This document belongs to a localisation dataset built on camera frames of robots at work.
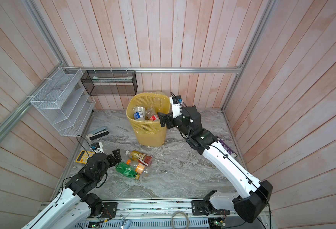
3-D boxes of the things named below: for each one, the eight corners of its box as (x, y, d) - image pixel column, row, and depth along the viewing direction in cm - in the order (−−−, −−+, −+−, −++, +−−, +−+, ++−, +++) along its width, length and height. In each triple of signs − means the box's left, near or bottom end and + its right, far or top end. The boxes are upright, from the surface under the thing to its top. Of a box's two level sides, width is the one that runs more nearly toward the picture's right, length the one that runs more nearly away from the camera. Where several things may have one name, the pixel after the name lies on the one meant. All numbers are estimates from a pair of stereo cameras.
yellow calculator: (77, 161, 93) (75, 160, 91) (83, 151, 98) (82, 149, 96) (88, 164, 92) (86, 162, 90) (94, 154, 97) (93, 152, 95)
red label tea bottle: (125, 160, 94) (123, 155, 88) (129, 152, 97) (127, 147, 92) (149, 168, 90) (148, 164, 85) (153, 160, 93) (152, 156, 88)
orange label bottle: (127, 166, 91) (125, 162, 85) (133, 160, 93) (131, 155, 88) (144, 179, 86) (143, 175, 80) (149, 172, 88) (148, 168, 83)
